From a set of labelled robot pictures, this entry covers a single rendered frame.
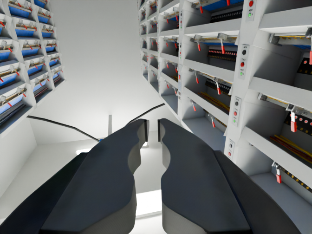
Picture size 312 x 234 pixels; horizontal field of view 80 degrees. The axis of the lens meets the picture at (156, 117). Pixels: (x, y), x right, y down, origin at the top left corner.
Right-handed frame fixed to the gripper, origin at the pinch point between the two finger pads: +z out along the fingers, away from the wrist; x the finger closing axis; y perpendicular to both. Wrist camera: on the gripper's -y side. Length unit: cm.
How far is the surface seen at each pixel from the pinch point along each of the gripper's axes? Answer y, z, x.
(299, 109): 18, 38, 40
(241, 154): 47, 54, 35
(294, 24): -4, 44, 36
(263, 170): 58, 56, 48
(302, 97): 13, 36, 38
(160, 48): 21, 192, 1
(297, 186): 56, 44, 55
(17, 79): 40, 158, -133
